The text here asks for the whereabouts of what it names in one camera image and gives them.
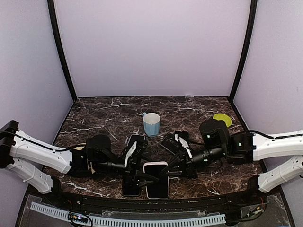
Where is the lime green bowl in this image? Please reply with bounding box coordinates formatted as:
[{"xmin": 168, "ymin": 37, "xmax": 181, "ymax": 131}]
[{"xmin": 213, "ymin": 113, "xmax": 232, "ymax": 128}]

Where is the black smartphone under pile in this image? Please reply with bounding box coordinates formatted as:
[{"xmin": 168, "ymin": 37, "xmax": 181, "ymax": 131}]
[{"xmin": 160, "ymin": 131, "xmax": 189, "ymax": 155}]

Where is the black phone case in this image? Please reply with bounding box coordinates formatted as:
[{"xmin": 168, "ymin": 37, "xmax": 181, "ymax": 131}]
[{"xmin": 121, "ymin": 175, "xmax": 141, "ymax": 197}]

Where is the black front rail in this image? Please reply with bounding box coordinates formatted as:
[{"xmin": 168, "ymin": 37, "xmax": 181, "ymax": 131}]
[{"xmin": 57, "ymin": 191, "xmax": 267, "ymax": 213}]

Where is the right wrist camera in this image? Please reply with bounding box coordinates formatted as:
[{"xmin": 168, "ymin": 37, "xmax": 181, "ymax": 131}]
[{"xmin": 161, "ymin": 133, "xmax": 193, "ymax": 158}]

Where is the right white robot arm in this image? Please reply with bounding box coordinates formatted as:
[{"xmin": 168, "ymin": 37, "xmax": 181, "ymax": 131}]
[{"xmin": 160, "ymin": 119, "xmax": 303, "ymax": 205}]

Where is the black frame post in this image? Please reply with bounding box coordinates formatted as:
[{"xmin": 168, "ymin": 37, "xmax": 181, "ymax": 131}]
[
  {"xmin": 47, "ymin": 0, "xmax": 78, "ymax": 102},
  {"xmin": 228, "ymin": 0, "xmax": 258, "ymax": 103}
]

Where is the blue ceramic mug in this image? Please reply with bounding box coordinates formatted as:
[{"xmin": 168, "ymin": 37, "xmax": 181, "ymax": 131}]
[{"xmin": 142, "ymin": 113, "xmax": 161, "ymax": 137}]

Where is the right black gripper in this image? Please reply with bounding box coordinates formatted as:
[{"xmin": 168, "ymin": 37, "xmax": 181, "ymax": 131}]
[{"xmin": 160, "ymin": 144, "xmax": 226, "ymax": 179}]

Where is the right black frame post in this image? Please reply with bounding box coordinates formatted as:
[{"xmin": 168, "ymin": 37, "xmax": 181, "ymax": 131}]
[{"xmin": 228, "ymin": 0, "xmax": 258, "ymax": 103}]

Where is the white slotted cable duct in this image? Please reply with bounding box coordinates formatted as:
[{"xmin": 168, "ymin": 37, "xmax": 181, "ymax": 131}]
[{"xmin": 30, "ymin": 202, "xmax": 226, "ymax": 227}]

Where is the pink phone case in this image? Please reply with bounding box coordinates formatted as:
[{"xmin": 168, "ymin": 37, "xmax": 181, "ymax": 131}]
[{"xmin": 143, "ymin": 161, "xmax": 170, "ymax": 200}]

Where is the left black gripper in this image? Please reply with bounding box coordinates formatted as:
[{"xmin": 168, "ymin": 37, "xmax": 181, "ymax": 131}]
[{"xmin": 92, "ymin": 154, "xmax": 159, "ymax": 190}]

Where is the left black frame post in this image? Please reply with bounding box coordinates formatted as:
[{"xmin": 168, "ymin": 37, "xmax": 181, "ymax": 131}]
[{"xmin": 47, "ymin": 0, "xmax": 78, "ymax": 102}]

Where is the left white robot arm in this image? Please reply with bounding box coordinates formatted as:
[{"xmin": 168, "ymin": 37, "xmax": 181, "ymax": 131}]
[{"xmin": 0, "ymin": 120, "xmax": 159, "ymax": 206}]

